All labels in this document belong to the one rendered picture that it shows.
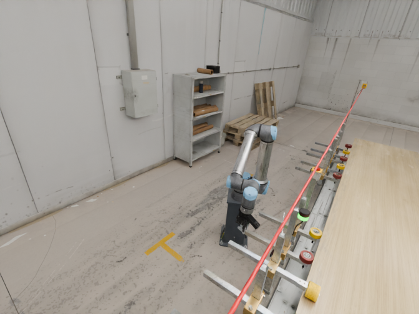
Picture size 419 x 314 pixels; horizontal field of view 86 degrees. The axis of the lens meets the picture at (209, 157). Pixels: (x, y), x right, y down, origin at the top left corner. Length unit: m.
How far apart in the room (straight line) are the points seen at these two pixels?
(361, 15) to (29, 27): 8.35
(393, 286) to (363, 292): 0.20
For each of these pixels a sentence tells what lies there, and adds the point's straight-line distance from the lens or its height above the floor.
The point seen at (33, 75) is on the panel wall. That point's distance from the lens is 3.00.
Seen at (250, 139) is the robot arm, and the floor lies 1.35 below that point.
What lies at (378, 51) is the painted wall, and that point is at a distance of 9.03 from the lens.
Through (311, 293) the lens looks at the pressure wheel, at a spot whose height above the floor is 0.96.
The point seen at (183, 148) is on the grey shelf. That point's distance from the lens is 4.09.
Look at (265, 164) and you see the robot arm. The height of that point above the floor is 1.09.
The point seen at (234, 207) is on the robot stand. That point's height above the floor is 0.54.
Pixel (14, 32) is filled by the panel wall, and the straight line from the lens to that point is 2.95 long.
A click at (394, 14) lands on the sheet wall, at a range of 9.10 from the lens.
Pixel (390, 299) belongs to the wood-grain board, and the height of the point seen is 0.90.
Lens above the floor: 2.04
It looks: 27 degrees down
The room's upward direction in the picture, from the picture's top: 4 degrees clockwise
